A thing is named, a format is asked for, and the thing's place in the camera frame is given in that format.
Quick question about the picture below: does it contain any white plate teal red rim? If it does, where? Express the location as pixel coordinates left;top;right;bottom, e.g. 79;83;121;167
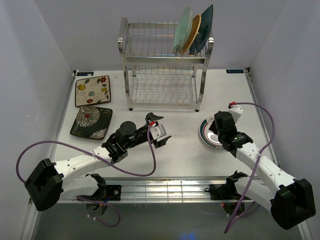
198;116;224;150

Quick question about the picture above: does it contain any black square floral plate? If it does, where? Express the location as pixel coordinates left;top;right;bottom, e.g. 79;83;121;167
69;106;113;140

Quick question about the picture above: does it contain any light green floral plate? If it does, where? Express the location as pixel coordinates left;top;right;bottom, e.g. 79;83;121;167
172;6;192;55

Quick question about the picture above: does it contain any dark teal square plate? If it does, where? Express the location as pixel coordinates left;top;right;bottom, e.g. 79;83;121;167
189;4;214;55

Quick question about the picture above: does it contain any woven bamboo round plate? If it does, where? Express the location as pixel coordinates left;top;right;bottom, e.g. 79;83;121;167
180;14;202;55

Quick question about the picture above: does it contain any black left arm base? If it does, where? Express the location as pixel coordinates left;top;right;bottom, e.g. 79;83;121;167
75;173;122;202

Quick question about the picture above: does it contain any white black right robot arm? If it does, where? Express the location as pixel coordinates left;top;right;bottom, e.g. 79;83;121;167
209;109;316;230

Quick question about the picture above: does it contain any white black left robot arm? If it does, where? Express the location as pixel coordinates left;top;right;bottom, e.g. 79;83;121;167
23;112;170;212

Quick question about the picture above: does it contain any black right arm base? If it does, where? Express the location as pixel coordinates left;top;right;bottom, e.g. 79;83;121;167
204;171;248;200

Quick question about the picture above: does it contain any stainless steel dish rack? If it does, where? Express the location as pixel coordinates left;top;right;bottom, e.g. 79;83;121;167
117;17;214;112

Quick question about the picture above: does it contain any cream square floral plate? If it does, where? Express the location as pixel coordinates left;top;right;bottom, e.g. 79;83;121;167
74;75;111;107

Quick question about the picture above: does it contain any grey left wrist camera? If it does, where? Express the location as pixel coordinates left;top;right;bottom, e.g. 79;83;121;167
148;122;167;140

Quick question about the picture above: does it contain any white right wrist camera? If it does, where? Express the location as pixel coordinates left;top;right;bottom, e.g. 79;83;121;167
228;102;243;123

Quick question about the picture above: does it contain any aluminium front rail frame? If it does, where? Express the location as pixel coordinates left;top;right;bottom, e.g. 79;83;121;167
50;75;264;203

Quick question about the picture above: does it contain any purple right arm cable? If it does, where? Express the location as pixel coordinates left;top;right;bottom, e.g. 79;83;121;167
199;101;276;235

